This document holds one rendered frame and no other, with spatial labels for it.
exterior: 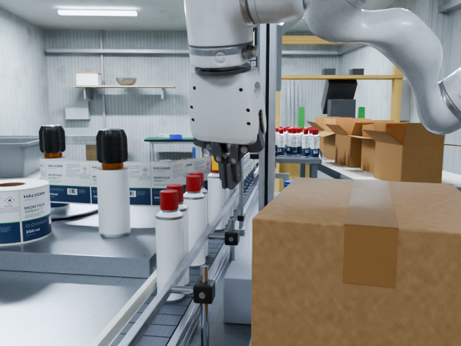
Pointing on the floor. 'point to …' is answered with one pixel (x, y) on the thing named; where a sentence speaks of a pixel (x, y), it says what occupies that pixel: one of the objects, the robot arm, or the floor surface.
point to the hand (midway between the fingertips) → (230, 173)
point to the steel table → (65, 139)
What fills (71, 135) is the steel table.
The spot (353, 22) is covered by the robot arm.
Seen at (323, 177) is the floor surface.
